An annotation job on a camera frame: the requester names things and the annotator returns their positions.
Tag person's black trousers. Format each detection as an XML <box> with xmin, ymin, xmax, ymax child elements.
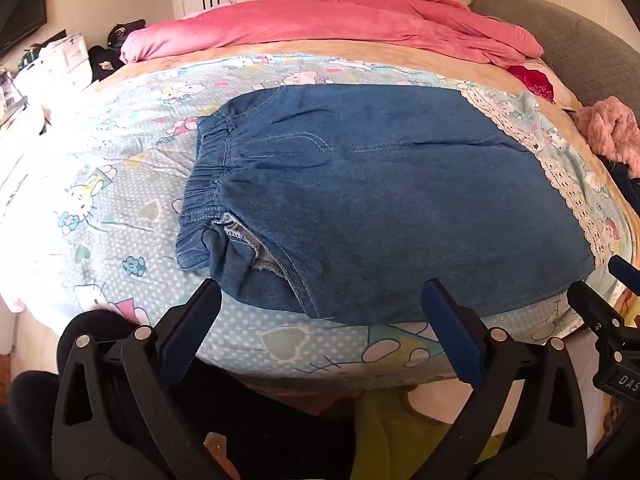
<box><xmin>0</xmin><ymin>357</ymin><xmax>357</xmax><ymax>480</ymax></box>

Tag pink fuzzy cloth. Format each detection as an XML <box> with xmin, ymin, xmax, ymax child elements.
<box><xmin>572</xmin><ymin>96</ymin><xmax>640</xmax><ymax>166</ymax></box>

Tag pink quilt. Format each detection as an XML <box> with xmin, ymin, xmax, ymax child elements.
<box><xmin>120</xmin><ymin>0</ymin><xmax>545</xmax><ymax>68</ymax></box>

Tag grey quilted headboard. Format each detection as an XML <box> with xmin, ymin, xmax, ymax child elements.
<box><xmin>467</xmin><ymin>0</ymin><xmax>640</xmax><ymax>126</ymax></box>

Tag blue denim pants lace hem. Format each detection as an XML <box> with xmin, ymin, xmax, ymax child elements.
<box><xmin>175</xmin><ymin>82</ymin><xmax>613</xmax><ymax>326</ymax></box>

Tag pile of white boxes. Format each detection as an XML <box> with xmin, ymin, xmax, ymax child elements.
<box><xmin>0</xmin><ymin>30</ymin><xmax>93</xmax><ymax>136</ymax></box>

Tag black flat screen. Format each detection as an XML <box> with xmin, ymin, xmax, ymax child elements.
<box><xmin>0</xmin><ymin>0</ymin><xmax>48</xmax><ymax>56</ymax></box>

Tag light blue cartoon printed blanket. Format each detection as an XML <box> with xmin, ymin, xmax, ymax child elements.
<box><xmin>0</xmin><ymin>52</ymin><xmax>631</xmax><ymax>381</ymax></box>

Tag black cap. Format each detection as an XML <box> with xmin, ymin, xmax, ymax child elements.
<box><xmin>106</xmin><ymin>19</ymin><xmax>147</xmax><ymax>50</ymax></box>

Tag red cloth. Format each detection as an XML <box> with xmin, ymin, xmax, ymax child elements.
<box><xmin>507</xmin><ymin>62</ymin><xmax>556</xmax><ymax>98</ymax></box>

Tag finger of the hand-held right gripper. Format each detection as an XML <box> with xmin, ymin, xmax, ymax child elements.
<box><xmin>567</xmin><ymin>281</ymin><xmax>632</xmax><ymax>336</ymax></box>
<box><xmin>609</xmin><ymin>255</ymin><xmax>640</xmax><ymax>288</ymax></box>

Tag dark navy cloth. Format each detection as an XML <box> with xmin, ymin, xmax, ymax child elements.
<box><xmin>605</xmin><ymin>157</ymin><xmax>640</xmax><ymax>196</ymax></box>

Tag dark bag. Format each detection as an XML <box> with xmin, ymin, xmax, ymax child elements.
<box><xmin>87</xmin><ymin>45</ymin><xmax>126</xmax><ymax>83</ymax></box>

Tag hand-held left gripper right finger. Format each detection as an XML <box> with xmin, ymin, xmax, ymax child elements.
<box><xmin>421</xmin><ymin>280</ymin><xmax>588</xmax><ymax>480</ymax></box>

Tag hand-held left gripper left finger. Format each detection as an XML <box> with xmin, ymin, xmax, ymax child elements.
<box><xmin>51</xmin><ymin>277</ymin><xmax>236</xmax><ymax>480</ymax></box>

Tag person's green top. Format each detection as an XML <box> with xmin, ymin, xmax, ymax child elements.
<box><xmin>350</xmin><ymin>385</ymin><xmax>506</xmax><ymax>480</ymax></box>

